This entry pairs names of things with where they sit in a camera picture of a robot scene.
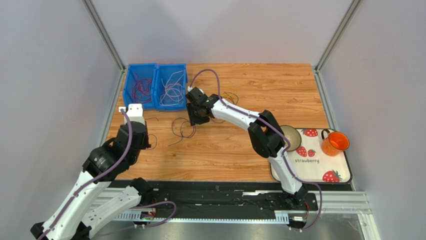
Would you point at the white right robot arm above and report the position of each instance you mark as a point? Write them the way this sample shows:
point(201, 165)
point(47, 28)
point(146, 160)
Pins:
point(265, 134)

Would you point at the orange plastic cup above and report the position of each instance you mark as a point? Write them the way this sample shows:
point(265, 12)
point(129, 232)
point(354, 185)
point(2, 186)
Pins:
point(334, 142)

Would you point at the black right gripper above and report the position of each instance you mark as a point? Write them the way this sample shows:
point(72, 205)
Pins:
point(198, 113)

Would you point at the aluminium frame post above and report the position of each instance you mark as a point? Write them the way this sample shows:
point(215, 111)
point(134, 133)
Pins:
point(338, 33)
point(97, 20)

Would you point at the aluminium frame post left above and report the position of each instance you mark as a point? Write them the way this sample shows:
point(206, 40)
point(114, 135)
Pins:
point(97, 20)

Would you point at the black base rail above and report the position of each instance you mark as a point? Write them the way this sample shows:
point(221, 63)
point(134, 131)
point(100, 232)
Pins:
point(221, 200)

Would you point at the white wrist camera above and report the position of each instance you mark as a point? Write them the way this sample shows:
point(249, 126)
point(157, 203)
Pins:
point(194, 90)
point(135, 112)

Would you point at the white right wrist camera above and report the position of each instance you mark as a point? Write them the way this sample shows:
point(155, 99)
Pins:
point(194, 90)

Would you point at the blue plastic bin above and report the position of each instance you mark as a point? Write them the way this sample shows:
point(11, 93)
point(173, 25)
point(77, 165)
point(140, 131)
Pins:
point(138, 86)
point(170, 87)

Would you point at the strawberry print mat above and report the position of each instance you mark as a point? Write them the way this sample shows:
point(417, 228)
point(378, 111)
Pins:
point(311, 164)

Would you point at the left blue plastic bin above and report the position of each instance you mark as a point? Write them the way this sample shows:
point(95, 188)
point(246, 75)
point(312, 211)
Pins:
point(138, 86)

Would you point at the aluminium frame post right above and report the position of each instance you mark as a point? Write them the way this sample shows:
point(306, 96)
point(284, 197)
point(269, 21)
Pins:
point(338, 33)

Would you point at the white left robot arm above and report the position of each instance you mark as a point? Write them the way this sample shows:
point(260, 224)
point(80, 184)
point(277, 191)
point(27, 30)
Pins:
point(74, 220)

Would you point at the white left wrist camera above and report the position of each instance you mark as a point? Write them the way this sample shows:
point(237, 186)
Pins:
point(135, 112)

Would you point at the right blue plastic bin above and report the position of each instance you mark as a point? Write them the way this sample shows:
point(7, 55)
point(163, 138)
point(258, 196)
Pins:
point(170, 87)

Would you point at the beige ceramic bowl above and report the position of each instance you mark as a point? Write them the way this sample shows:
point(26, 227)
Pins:
point(293, 136)

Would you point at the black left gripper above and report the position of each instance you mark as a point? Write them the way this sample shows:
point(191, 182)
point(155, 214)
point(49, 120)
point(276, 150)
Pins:
point(146, 143)

